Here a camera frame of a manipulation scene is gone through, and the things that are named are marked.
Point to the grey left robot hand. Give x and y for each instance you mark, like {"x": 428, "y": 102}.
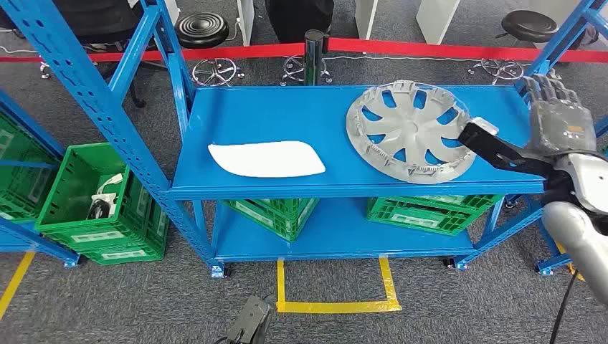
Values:
{"x": 249, "y": 323}

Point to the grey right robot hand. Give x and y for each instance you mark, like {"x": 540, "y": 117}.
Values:
{"x": 560, "y": 128}

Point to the silver plastic wheel hubcap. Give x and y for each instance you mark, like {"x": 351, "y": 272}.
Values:
{"x": 408, "y": 130}

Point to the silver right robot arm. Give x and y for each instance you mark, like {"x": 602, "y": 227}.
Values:
{"x": 579, "y": 237}

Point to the white curved plastic part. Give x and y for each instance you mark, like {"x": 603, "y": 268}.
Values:
{"x": 266, "y": 160}

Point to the yellow floor tape square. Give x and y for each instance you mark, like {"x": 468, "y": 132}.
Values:
{"x": 332, "y": 307}
{"x": 16, "y": 280}

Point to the black smooth-seat round stool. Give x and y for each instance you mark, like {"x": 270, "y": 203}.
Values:
{"x": 529, "y": 26}

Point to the green plastic crate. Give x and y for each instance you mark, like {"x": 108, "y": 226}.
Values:
{"x": 280, "y": 221}
{"x": 142, "y": 247}
{"x": 418, "y": 223}
{"x": 24, "y": 185}
{"x": 62, "y": 228}
{"x": 475, "y": 202}

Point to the yellow floor tape line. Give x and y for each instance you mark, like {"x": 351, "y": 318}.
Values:
{"x": 575, "y": 271}

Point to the red barrier belt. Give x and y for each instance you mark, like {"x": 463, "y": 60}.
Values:
{"x": 427, "y": 49}
{"x": 142, "y": 54}

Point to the black swivel chair chrome base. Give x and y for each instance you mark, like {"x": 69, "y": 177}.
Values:
{"x": 297, "y": 19}

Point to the black ribbed-seat round stool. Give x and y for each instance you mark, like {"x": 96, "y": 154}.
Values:
{"x": 202, "y": 29}

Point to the black stanchion post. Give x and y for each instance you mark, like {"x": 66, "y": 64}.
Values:
{"x": 313, "y": 56}

